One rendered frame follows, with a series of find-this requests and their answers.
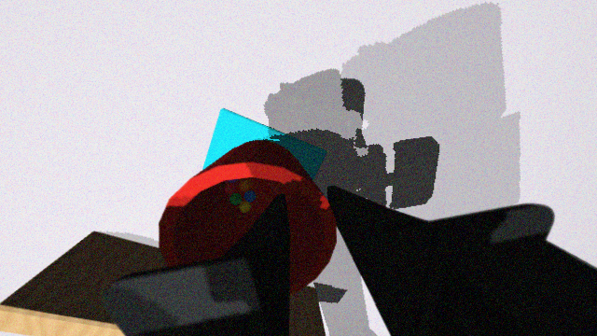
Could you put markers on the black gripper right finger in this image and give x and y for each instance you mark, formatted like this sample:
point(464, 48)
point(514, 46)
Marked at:
point(402, 259)

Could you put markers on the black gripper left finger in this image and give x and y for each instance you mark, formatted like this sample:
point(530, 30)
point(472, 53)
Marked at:
point(251, 279)

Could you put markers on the tan wooden bar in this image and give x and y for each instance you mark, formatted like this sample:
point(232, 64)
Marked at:
point(65, 299)

